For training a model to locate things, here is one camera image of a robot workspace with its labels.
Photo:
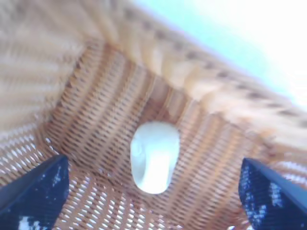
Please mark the brown woven wicker basket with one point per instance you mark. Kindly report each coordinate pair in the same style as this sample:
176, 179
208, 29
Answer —
96, 95

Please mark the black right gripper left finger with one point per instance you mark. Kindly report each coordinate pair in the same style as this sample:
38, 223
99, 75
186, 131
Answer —
33, 196

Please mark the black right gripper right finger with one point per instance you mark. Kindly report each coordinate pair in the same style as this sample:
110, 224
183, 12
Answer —
275, 203

